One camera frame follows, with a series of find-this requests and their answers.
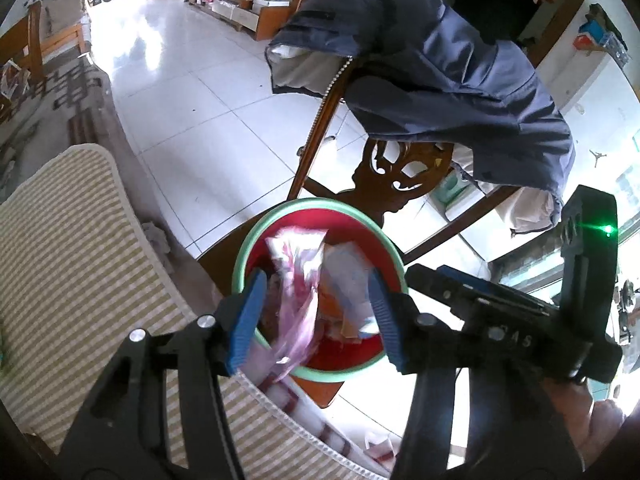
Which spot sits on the red striped white cloth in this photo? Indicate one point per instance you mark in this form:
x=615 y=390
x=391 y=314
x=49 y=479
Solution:
x=310 y=410

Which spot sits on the white paper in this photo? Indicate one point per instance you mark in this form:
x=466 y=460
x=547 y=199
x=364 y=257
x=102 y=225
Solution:
x=345 y=275

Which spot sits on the red bin with green rim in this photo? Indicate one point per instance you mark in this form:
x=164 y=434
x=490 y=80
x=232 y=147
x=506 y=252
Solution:
x=345 y=355

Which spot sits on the yellow white striped tablecloth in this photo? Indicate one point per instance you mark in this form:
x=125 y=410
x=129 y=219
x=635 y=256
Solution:
x=75 y=260

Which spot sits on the green white box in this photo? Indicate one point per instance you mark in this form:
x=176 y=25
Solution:
x=452 y=192

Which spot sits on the carved wooden chair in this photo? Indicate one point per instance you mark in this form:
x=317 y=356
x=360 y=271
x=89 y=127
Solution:
x=372 y=185

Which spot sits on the person's right hand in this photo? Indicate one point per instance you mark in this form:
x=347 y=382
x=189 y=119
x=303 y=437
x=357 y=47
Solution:
x=595 y=425

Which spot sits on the orange red packet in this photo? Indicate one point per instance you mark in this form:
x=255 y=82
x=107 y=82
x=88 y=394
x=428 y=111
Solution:
x=332 y=312

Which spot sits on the crumpled white tissue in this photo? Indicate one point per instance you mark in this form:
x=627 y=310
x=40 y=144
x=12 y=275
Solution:
x=157 y=240

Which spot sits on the wooden television cabinet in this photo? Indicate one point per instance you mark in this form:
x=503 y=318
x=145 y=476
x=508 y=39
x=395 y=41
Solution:
x=265 y=22

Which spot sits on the pink white plastic packet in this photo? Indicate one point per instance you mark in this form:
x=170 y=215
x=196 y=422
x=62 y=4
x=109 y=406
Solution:
x=295 y=300

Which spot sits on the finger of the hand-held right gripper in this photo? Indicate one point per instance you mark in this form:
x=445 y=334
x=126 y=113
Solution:
x=475 y=305

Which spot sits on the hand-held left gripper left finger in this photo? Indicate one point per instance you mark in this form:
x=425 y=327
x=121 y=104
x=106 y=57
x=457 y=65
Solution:
x=245 y=320

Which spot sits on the navy blue jacket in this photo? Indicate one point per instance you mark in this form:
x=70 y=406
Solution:
x=450 y=60

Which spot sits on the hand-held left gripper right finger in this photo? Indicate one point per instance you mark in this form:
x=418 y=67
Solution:
x=386 y=320

